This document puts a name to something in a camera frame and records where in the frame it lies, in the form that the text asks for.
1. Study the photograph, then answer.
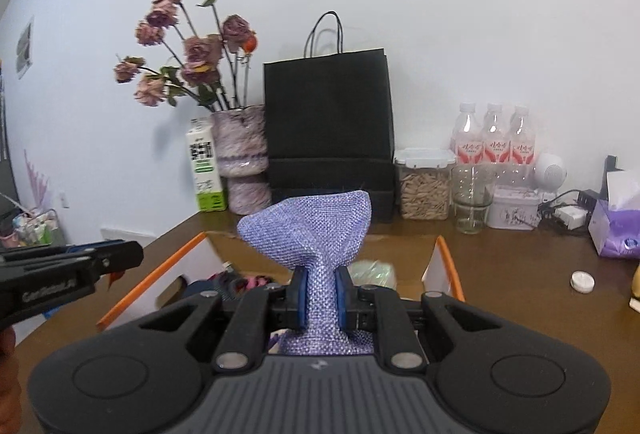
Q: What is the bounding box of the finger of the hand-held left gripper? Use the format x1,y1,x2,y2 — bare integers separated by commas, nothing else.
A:
65,239,146,287

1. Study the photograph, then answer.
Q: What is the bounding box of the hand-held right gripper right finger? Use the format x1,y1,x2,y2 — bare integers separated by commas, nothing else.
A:
335,266,503,372

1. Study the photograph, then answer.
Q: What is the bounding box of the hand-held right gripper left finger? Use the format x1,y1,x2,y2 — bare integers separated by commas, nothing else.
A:
140,266,308,372

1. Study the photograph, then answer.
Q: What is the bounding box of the purple woven pouch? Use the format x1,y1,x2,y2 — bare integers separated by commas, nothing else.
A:
236,189,373,357

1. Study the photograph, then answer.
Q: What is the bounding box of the red cardboard box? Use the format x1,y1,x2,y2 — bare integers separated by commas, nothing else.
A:
96,230,467,335

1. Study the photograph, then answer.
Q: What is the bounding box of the wooden desktop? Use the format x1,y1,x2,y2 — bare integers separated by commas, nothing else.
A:
12,209,640,434

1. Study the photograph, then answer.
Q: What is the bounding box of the white board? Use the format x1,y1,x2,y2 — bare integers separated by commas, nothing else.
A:
100,226,156,247

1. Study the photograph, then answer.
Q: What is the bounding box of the pale green soft item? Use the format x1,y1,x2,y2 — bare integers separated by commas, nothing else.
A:
347,259,398,290

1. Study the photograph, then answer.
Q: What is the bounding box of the pink and black bundle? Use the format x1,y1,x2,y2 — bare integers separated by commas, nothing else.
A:
220,270,271,291

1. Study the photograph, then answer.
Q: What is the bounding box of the navy rolled pouch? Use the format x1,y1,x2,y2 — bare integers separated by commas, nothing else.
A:
187,279,226,301

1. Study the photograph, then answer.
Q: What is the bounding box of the purple decorative plant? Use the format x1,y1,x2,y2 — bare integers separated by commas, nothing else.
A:
22,149,53,210

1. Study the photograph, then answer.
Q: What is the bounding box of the white green milk carton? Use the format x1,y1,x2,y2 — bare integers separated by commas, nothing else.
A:
186,116,228,213

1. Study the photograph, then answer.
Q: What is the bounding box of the clear seed jar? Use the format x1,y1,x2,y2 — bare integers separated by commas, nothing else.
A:
394,148,457,221

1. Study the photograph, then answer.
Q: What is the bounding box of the clear glass cup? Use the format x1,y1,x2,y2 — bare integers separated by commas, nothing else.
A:
451,164,497,235

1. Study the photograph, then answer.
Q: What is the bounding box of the purple marbled vase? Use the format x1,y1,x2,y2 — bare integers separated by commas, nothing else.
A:
210,104,272,216

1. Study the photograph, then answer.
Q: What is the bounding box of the black paper bag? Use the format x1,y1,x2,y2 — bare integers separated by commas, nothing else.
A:
263,11,396,222

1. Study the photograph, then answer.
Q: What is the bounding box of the white tin box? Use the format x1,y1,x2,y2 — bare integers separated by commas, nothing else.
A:
487,186,541,230

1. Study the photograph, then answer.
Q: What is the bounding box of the red label water bottle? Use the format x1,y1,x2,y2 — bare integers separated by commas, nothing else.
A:
451,102,483,167
507,105,537,167
481,103,511,167

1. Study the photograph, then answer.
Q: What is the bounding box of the dried rose bouquet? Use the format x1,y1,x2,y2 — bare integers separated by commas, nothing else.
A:
114,0,258,112

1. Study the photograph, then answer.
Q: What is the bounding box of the small white round lid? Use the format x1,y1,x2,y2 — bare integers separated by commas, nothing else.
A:
570,271,596,293

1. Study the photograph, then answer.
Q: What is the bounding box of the white charger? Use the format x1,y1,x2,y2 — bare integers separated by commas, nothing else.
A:
555,205,588,230

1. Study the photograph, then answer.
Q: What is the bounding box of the white round speaker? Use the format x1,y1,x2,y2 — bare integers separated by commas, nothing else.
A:
532,153,568,190

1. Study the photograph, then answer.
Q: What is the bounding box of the purple tissue pack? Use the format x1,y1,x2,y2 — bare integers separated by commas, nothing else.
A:
588,169,640,260

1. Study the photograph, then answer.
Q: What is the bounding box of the wall poster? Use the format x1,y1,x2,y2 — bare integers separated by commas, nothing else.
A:
15,16,36,80

